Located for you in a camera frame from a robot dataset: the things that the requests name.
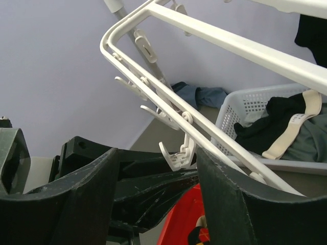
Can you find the black sock white stripes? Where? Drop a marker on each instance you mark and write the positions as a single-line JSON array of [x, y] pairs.
[[312, 35]]

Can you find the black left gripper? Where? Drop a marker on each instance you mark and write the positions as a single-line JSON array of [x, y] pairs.
[[76, 207]]

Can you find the black red argyle sock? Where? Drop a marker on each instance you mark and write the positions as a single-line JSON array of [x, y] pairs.
[[199, 235]]

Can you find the white clothes peg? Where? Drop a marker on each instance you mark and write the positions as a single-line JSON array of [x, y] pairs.
[[184, 159]]

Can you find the blue crumpled cloth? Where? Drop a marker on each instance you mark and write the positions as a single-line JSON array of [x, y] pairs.
[[200, 96]]

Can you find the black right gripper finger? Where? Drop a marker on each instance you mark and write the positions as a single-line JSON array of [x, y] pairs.
[[241, 210]]

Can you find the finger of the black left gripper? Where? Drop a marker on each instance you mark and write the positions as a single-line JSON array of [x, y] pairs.
[[141, 203]]

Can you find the white plastic laundry basket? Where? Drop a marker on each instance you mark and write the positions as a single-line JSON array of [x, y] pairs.
[[238, 104]]

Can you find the red plastic bin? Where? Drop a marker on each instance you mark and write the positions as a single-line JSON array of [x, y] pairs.
[[181, 220]]

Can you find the white clip hanger frame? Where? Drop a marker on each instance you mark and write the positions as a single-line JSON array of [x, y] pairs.
[[196, 62]]

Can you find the white metal drying rack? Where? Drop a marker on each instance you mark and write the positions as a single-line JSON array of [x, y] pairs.
[[139, 39]]

